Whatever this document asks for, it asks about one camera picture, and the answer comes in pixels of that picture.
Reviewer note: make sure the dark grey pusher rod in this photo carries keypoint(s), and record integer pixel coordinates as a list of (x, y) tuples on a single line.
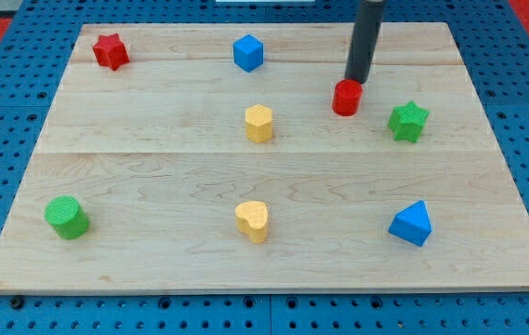
[(364, 39)]

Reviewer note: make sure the blue triangle block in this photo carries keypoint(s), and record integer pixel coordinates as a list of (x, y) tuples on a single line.
[(412, 224)]

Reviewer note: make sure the red cylinder block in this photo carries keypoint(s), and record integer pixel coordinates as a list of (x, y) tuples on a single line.
[(347, 96)]

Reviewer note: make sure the green star block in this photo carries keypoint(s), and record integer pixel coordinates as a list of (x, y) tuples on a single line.
[(407, 121)]

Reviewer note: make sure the blue cube block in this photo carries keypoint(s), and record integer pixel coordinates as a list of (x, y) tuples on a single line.
[(248, 53)]

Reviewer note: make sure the yellow hexagon block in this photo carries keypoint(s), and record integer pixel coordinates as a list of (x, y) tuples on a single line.
[(258, 123)]

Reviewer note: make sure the yellow heart block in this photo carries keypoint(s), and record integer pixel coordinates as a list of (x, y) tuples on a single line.
[(252, 219)]

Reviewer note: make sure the wooden board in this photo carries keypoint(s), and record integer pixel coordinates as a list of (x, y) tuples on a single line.
[(156, 154)]

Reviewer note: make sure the red star block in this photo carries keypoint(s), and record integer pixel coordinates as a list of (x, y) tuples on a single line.
[(110, 51)]

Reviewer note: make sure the green cylinder block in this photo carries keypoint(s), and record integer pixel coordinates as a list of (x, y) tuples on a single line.
[(66, 216)]

